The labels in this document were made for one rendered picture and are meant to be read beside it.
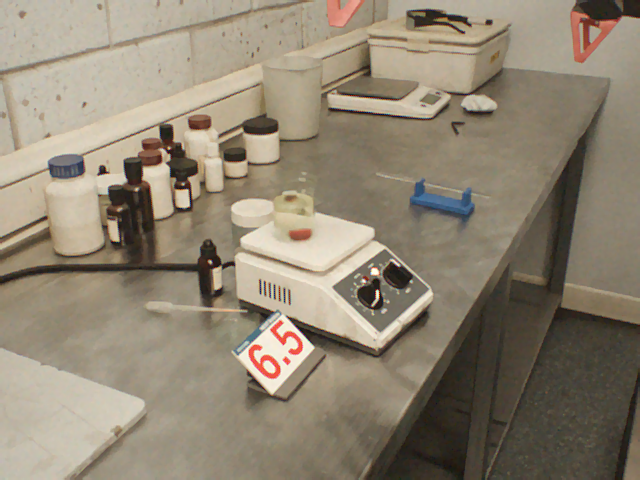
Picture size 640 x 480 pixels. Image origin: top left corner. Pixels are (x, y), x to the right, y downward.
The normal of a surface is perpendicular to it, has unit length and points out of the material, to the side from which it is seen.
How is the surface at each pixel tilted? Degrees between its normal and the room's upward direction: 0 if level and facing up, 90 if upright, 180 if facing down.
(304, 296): 90
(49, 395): 0
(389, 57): 93
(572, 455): 0
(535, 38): 90
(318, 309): 90
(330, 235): 0
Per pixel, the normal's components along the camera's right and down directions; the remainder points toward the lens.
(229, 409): 0.00, -0.90
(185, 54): 0.89, 0.19
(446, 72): -0.45, 0.43
